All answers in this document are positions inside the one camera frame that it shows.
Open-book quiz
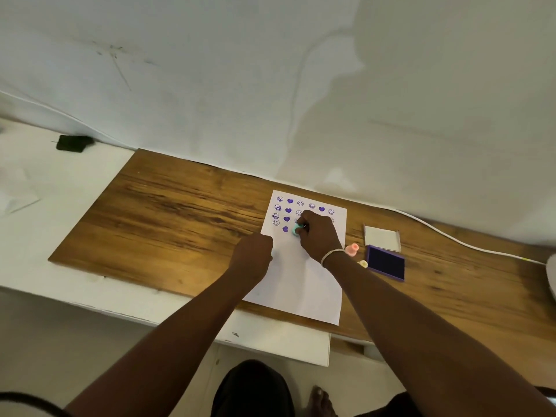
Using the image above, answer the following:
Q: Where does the person's right forearm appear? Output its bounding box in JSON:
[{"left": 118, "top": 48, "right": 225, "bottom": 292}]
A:
[{"left": 323, "top": 251, "right": 556, "bottom": 417}]

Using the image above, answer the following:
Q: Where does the person's left hand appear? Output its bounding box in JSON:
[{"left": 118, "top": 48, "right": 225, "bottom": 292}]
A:
[{"left": 229, "top": 232, "right": 275, "bottom": 283}]

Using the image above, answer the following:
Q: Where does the clear plastic bag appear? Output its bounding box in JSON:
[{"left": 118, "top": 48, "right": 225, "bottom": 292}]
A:
[{"left": 0, "top": 167, "right": 42, "bottom": 215}]

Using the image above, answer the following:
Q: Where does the person's right hand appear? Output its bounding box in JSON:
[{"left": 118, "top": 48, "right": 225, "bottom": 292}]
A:
[{"left": 295, "top": 210, "right": 344, "bottom": 264}]

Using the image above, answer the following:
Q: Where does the black cable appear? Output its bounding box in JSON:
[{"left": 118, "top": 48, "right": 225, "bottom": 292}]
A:
[{"left": 0, "top": 391, "right": 72, "bottom": 417}]

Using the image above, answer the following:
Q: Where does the white cable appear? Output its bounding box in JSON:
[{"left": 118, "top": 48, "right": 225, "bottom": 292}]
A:
[{"left": 0, "top": 89, "right": 548, "bottom": 266}]

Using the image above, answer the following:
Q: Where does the person's left forearm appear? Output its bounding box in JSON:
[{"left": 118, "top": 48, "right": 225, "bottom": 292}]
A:
[{"left": 65, "top": 264, "right": 261, "bottom": 417}]

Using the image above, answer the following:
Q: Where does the small black object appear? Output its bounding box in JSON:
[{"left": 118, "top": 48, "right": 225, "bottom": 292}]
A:
[{"left": 56, "top": 134, "right": 96, "bottom": 153}]

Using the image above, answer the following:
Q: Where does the white ink pad lid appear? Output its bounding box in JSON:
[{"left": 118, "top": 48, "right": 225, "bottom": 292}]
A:
[{"left": 363, "top": 225, "right": 402, "bottom": 253}]

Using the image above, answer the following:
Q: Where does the white stamped paper sheet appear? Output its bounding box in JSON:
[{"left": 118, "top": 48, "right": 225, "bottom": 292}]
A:
[{"left": 243, "top": 189, "right": 348, "bottom": 326}]

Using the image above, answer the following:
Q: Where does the white wristband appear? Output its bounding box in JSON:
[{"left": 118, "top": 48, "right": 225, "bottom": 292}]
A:
[{"left": 320, "top": 248, "right": 346, "bottom": 268}]

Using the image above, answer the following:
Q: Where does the white round disc lamp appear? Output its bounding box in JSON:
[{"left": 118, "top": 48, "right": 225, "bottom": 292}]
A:
[{"left": 545, "top": 254, "right": 556, "bottom": 300}]

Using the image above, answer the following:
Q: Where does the purple ink pad base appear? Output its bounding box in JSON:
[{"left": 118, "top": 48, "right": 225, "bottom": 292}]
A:
[{"left": 365, "top": 245, "right": 406, "bottom": 283}]

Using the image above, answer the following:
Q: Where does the wooden board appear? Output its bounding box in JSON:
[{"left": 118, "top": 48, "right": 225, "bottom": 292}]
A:
[{"left": 47, "top": 148, "right": 556, "bottom": 389}]

